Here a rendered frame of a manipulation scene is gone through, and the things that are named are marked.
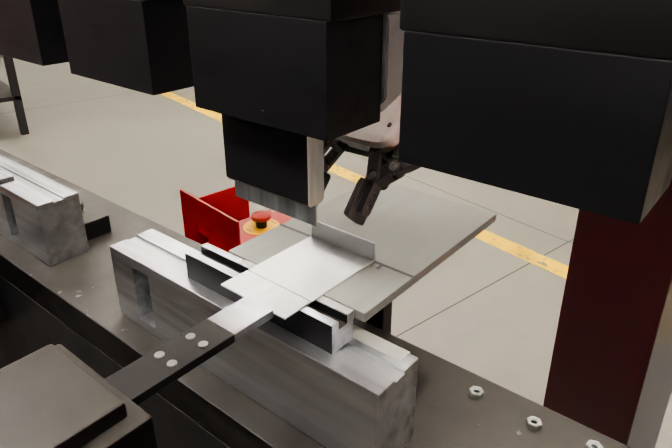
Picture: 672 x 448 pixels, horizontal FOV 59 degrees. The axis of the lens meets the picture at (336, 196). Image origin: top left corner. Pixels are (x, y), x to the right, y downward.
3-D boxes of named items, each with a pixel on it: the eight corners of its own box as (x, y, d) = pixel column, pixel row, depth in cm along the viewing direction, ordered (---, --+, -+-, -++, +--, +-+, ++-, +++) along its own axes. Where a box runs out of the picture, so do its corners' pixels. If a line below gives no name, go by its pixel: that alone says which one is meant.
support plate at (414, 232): (496, 221, 71) (497, 213, 71) (364, 323, 53) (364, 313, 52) (374, 184, 82) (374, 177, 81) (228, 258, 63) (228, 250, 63)
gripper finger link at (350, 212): (370, 151, 57) (341, 214, 56) (397, 158, 55) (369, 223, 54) (384, 164, 60) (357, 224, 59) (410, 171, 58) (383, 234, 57)
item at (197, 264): (353, 337, 54) (353, 310, 53) (332, 354, 52) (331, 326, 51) (209, 266, 65) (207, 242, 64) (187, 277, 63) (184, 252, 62)
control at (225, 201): (307, 276, 122) (305, 196, 115) (243, 307, 112) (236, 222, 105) (250, 242, 135) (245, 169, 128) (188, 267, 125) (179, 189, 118)
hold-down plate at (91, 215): (112, 231, 94) (109, 214, 92) (80, 244, 90) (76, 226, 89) (23, 184, 111) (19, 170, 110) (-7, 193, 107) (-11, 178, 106)
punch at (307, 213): (324, 222, 51) (323, 114, 47) (308, 230, 49) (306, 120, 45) (244, 192, 57) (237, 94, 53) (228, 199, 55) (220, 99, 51)
